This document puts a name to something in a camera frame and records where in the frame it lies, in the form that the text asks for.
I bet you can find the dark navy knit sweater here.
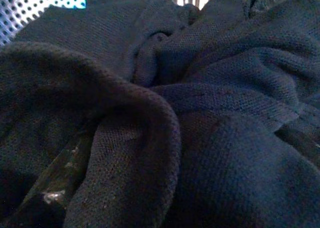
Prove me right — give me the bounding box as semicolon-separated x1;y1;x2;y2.
0;0;320;228

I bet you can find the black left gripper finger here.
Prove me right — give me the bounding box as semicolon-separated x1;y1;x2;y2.
4;135;92;225

